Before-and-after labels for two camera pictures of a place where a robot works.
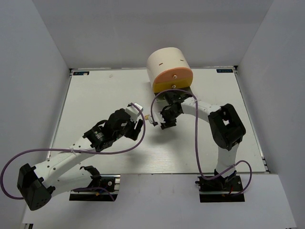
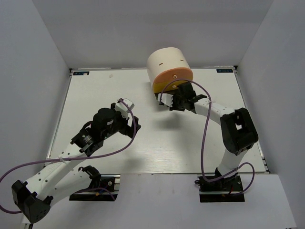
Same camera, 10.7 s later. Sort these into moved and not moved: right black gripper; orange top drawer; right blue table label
Moved: right black gripper
Not moved: right blue table label; orange top drawer
